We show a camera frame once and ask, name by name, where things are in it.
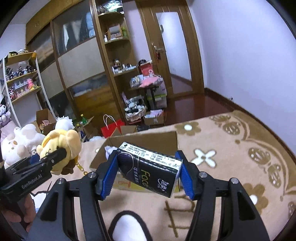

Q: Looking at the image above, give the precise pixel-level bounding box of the yellow dog plush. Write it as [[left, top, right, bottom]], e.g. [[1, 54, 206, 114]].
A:
[[37, 130, 82, 175]]

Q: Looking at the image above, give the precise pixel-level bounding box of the black Face tissue pack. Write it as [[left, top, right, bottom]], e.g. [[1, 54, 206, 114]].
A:
[[117, 142, 183, 198]]

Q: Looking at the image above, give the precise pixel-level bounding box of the white fluffy plush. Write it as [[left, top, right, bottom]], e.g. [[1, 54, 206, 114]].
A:
[[104, 146, 117, 160]]

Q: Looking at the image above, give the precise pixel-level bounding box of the left hand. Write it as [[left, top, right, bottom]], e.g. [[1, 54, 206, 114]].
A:
[[1, 194, 36, 232]]

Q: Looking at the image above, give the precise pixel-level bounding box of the white round plush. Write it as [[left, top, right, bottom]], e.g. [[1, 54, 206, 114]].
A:
[[55, 116, 74, 131]]

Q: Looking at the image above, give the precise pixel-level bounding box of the brown cardboard box left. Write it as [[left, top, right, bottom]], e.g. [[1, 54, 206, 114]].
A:
[[32, 108, 56, 136]]

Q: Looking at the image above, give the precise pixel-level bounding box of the large white cream plush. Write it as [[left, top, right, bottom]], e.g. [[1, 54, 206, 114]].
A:
[[1, 123, 45, 168]]

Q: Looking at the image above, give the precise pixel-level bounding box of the green bottle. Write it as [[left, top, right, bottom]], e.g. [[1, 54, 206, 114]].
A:
[[80, 114, 87, 125]]

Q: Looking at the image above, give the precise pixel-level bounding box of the open cardboard box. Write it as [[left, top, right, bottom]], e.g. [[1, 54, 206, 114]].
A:
[[90, 131, 183, 197]]

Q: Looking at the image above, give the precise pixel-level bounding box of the red paper bag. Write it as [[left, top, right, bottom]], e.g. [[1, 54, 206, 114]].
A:
[[101, 114, 125, 138]]

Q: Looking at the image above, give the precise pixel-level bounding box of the kuromi plush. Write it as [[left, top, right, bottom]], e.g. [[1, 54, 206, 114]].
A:
[[0, 95, 11, 128]]

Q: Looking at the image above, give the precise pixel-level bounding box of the lace basket with plush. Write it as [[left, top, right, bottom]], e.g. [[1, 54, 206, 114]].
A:
[[125, 95, 147, 122]]

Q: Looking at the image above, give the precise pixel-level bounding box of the white wooden toy shelf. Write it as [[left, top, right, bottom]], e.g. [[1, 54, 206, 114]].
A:
[[1, 51, 55, 128]]

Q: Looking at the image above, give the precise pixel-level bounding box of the small cardboard box floor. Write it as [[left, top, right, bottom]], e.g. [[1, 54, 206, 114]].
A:
[[144, 109, 164, 126]]

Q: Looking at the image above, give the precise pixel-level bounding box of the wooden wardrobe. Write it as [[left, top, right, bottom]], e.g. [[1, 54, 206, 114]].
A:
[[26, 1, 120, 128]]

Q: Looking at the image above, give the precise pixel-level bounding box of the small black side table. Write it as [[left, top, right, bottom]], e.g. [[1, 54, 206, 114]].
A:
[[129, 83, 167, 110]]

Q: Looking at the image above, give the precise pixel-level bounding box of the pink cloth on table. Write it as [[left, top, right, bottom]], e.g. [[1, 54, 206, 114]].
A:
[[139, 76, 163, 88]]

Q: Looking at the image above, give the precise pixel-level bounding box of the red box on shelf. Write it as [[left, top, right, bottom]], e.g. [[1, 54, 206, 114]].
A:
[[138, 62, 154, 76]]

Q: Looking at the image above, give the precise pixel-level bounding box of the wooden glass door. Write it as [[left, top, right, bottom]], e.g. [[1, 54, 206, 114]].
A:
[[136, 1, 204, 98]]

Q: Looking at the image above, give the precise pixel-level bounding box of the wooden corner shelf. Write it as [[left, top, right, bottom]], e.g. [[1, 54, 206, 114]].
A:
[[90, 1, 138, 123]]

